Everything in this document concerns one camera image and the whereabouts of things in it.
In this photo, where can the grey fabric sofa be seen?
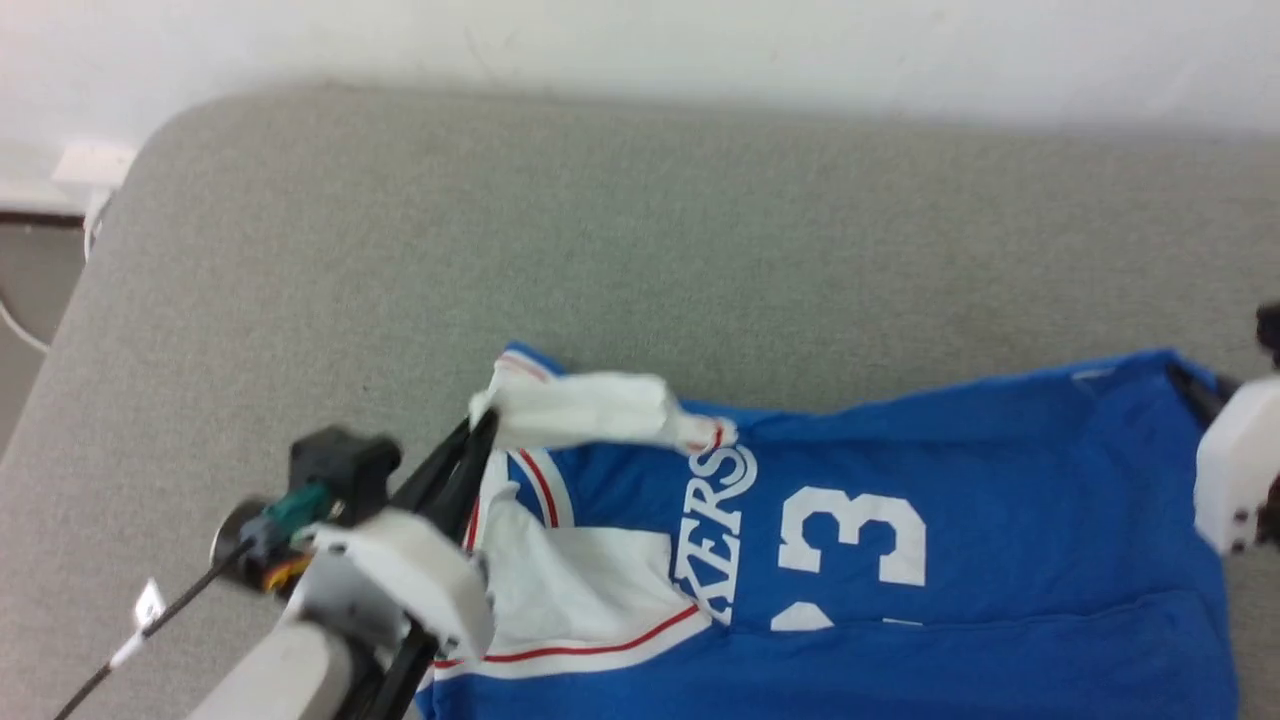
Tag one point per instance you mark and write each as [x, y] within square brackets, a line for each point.
[700, 250]

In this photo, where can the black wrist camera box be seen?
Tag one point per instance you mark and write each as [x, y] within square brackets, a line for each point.
[1270, 335]
[340, 465]

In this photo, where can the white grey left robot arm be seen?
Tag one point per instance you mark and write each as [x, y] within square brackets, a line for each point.
[270, 680]

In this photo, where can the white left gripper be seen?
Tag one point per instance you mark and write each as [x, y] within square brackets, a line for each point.
[410, 560]

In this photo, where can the blue basketball jersey white trim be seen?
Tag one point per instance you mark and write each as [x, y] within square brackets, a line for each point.
[1000, 480]

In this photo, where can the white wall socket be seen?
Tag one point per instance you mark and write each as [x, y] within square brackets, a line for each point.
[92, 165]

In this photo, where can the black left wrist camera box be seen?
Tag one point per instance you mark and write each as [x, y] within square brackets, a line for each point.
[340, 465]

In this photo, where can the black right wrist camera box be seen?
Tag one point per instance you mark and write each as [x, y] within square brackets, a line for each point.
[1270, 335]

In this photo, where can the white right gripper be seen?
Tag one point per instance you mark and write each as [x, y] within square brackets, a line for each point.
[1240, 460]

